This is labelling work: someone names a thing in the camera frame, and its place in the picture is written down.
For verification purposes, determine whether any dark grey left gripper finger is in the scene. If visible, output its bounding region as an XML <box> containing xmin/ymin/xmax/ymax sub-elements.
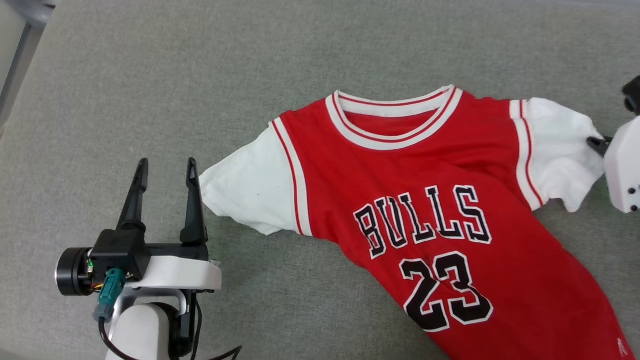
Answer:
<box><xmin>180</xmin><ymin>157</ymin><xmax>209</xmax><ymax>245</ymax></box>
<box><xmin>116</xmin><ymin>158</ymin><xmax>150</xmax><ymax>233</ymax></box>

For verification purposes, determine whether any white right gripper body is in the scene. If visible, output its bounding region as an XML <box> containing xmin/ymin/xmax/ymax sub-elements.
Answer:
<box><xmin>604</xmin><ymin>115</ymin><xmax>640</xmax><ymax>214</ymax></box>

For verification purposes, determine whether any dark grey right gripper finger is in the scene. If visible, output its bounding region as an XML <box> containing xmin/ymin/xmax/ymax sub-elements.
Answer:
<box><xmin>587</xmin><ymin>136</ymin><xmax>613</xmax><ymax>157</ymax></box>

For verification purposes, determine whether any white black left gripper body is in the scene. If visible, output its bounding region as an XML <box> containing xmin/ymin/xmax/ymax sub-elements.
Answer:
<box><xmin>56</xmin><ymin>243</ymin><xmax>222</xmax><ymax>296</ymax></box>

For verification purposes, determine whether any thin black cable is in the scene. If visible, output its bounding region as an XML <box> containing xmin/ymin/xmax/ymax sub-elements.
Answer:
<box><xmin>187</xmin><ymin>292</ymin><xmax>243</xmax><ymax>360</ymax></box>

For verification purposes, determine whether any red Bulls 23 jersey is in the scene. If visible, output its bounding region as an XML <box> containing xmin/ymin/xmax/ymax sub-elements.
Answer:
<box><xmin>199</xmin><ymin>84</ymin><xmax>635</xmax><ymax>360</ymax></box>

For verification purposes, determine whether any black cable with teal connector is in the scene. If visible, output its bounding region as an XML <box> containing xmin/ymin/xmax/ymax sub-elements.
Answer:
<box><xmin>93</xmin><ymin>268</ymin><xmax>131</xmax><ymax>360</ymax></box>

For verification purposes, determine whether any grey metal frame post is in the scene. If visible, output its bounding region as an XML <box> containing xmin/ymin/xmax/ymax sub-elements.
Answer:
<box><xmin>0</xmin><ymin>0</ymin><xmax>57</xmax><ymax>136</ymax></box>

